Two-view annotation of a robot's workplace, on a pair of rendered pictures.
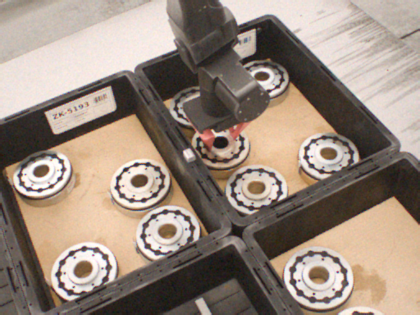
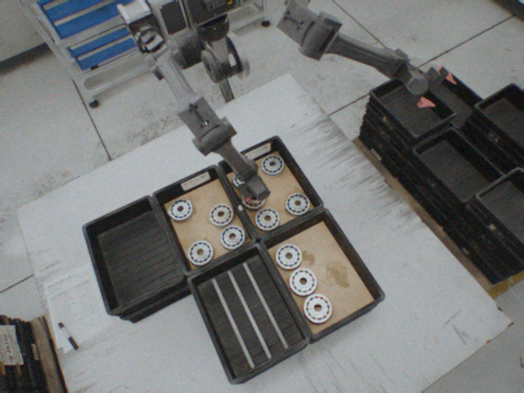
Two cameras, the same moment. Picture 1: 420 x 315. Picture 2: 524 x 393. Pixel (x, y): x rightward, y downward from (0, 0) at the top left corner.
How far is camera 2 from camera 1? 0.61 m
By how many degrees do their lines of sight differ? 12
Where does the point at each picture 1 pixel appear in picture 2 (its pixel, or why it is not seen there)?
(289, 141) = (282, 194)
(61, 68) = (182, 144)
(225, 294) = (254, 261)
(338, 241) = (299, 240)
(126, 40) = not seen: hidden behind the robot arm
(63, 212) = (190, 225)
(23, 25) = (151, 85)
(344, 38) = (316, 130)
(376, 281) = (311, 257)
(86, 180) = (199, 210)
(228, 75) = (254, 185)
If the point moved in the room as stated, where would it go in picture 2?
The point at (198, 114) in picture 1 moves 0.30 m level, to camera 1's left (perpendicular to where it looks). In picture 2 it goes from (244, 191) to (169, 200)
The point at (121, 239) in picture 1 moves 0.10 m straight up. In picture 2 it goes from (214, 238) to (209, 228)
